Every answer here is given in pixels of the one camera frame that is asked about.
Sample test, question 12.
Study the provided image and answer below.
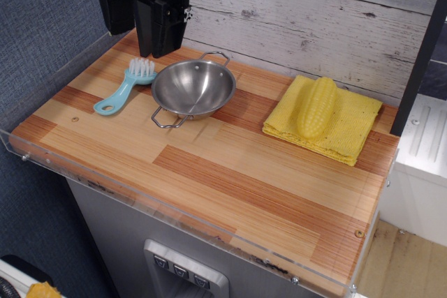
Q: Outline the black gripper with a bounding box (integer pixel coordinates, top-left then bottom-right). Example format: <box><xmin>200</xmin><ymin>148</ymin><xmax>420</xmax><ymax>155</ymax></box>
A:
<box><xmin>99</xmin><ymin>0</ymin><xmax>189</xmax><ymax>59</ymax></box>

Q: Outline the metal bowl with wire handles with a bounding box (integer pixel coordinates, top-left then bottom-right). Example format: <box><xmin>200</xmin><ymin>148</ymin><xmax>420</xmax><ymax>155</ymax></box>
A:
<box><xmin>152</xmin><ymin>51</ymin><xmax>236</xmax><ymax>128</ymax></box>

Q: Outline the light blue scrub brush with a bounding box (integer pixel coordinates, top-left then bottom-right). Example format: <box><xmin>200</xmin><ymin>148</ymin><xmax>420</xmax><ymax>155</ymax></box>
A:
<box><xmin>94</xmin><ymin>58</ymin><xmax>157</xmax><ymax>116</ymax></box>

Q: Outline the clear acrylic table guard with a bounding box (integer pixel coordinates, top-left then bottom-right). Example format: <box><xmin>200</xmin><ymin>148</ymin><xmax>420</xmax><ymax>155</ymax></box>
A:
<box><xmin>0</xmin><ymin>11</ymin><xmax>401</xmax><ymax>295</ymax></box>

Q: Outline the yellow plastic corn cob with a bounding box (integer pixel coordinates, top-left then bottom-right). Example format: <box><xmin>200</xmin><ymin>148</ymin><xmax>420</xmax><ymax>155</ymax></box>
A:
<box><xmin>297</xmin><ymin>77</ymin><xmax>337</xmax><ymax>140</ymax></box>

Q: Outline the grey toy fridge cabinet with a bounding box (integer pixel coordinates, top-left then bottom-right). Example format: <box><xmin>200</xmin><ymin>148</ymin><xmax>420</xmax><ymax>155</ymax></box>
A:
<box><xmin>68</xmin><ymin>180</ymin><xmax>317</xmax><ymax>297</ymax></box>

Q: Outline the yellow folded cloth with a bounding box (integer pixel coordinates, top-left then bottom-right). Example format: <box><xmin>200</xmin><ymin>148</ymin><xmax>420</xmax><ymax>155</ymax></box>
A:
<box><xmin>262</xmin><ymin>75</ymin><xmax>382</xmax><ymax>166</ymax></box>

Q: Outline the silver dispenser button panel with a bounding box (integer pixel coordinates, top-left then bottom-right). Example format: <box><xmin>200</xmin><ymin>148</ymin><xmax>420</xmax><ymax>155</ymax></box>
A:
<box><xmin>143</xmin><ymin>239</ymin><xmax>230</xmax><ymax>297</ymax></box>

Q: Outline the yellow black object bottom left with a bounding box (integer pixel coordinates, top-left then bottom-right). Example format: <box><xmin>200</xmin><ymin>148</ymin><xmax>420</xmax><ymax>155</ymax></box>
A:
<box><xmin>26</xmin><ymin>282</ymin><xmax>62</xmax><ymax>298</ymax></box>

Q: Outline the white toy sink counter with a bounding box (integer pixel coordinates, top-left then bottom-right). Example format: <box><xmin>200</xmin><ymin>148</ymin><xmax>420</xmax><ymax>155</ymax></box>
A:
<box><xmin>378</xmin><ymin>94</ymin><xmax>446</xmax><ymax>246</ymax></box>

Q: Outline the black right shelf post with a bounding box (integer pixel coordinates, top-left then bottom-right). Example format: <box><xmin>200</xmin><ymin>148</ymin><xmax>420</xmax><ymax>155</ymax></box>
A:
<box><xmin>389</xmin><ymin>0</ymin><xmax>447</xmax><ymax>137</ymax></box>

